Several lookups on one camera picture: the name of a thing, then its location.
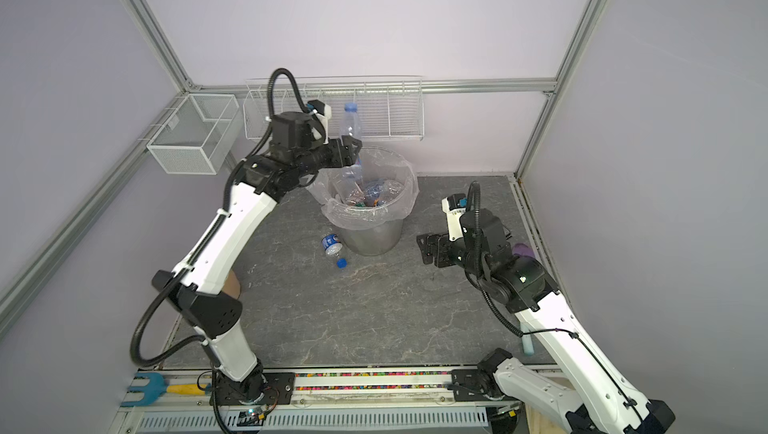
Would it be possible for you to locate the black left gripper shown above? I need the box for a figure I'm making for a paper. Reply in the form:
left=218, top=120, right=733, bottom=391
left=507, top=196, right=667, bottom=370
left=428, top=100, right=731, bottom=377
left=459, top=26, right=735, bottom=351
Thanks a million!
left=293, top=135, right=362, bottom=179

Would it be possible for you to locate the clear bottle colourful label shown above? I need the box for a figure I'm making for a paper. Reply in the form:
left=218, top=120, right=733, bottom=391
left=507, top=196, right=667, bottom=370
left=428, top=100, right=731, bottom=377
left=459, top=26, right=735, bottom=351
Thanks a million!
left=338, top=103, right=364, bottom=205

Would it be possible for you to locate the small bottle dark blue cap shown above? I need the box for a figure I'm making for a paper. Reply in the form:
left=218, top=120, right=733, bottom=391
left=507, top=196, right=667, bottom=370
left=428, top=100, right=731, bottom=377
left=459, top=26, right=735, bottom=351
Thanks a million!
left=321, top=234, right=348, bottom=269

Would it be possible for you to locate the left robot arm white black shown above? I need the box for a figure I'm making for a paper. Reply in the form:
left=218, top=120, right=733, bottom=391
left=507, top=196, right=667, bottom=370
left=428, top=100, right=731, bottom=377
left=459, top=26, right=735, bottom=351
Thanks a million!
left=129, top=68, right=362, bottom=405

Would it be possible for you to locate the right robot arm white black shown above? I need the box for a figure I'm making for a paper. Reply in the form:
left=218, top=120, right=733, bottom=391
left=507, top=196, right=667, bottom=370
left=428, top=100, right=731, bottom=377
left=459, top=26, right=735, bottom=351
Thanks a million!
left=417, top=182, right=676, bottom=433

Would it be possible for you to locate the clear plastic bin liner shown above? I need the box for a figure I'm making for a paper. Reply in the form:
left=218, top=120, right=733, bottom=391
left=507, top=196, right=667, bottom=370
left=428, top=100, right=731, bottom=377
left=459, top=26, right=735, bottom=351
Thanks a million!
left=308, top=147, right=419, bottom=231

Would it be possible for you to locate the grey mesh waste bin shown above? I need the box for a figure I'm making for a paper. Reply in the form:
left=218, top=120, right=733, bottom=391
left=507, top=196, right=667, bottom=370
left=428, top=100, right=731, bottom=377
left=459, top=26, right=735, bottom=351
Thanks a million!
left=313, top=147, right=419, bottom=257

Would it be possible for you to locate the teal garden trowel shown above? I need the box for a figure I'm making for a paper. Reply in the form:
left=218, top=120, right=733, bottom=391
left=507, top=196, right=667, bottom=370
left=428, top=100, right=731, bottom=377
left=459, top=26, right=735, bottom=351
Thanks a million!
left=521, top=329, right=535, bottom=356

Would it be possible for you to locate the green plant in beige pot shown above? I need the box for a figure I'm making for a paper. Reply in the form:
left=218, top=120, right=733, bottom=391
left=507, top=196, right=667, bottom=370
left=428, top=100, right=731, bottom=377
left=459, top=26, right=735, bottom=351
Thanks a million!
left=221, top=271, right=241, bottom=299

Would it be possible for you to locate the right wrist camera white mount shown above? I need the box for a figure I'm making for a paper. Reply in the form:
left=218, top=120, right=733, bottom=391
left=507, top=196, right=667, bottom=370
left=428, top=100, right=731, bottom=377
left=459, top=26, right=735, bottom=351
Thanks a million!
left=441, top=193, right=467, bottom=242

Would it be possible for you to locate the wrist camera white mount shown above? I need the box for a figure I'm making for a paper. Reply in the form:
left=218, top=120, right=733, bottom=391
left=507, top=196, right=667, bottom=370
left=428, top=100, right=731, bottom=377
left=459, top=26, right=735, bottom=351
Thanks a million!
left=441, top=193, right=467, bottom=242
left=307, top=100, right=332, bottom=144

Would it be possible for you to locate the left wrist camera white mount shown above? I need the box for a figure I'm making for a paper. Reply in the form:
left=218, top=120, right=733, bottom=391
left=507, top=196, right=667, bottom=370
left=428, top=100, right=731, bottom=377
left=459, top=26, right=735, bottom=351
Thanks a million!
left=307, top=100, right=332, bottom=144

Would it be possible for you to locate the white wire wall shelf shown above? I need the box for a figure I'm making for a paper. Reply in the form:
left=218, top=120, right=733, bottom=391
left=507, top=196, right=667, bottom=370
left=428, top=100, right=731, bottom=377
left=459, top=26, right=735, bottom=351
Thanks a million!
left=238, top=76, right=425, bottom=141

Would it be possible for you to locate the black rail with coloured strip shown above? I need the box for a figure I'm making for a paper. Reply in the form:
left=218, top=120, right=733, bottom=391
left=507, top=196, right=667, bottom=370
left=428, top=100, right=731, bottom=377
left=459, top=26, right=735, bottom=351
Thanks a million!
left=161, top=365, right=523, bottom=405

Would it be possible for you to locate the white mesh wall basket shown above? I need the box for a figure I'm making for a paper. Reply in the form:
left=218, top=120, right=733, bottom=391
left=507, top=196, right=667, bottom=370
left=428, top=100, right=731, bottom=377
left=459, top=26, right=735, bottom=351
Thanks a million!
left=148, top=94, right=243, bottom=175

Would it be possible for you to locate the aluminium frame enclosure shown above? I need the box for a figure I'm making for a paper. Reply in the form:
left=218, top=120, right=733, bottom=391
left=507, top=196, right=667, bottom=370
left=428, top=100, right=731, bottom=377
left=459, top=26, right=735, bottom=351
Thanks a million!
left=1, top=0, right=587, bottom=352

